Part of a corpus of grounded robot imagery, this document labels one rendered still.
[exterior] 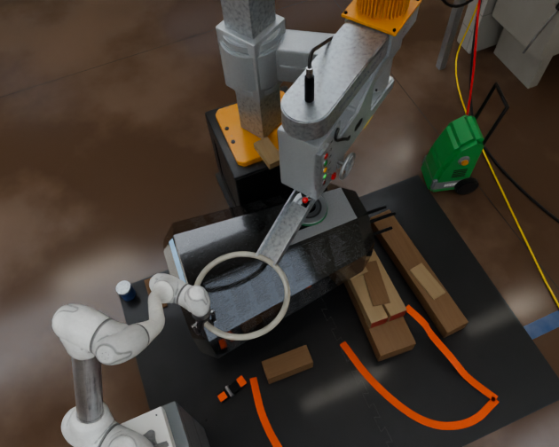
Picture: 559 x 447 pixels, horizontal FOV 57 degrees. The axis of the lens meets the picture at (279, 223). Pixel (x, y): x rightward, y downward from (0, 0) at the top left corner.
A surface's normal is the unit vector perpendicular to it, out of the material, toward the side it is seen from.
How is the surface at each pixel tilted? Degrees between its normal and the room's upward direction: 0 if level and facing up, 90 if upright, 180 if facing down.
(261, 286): 45
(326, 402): 0
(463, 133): 34
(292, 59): 90
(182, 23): 0
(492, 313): 0
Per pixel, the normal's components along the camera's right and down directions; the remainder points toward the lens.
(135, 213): -0.04, -0.51
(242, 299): 0.26, 0.19
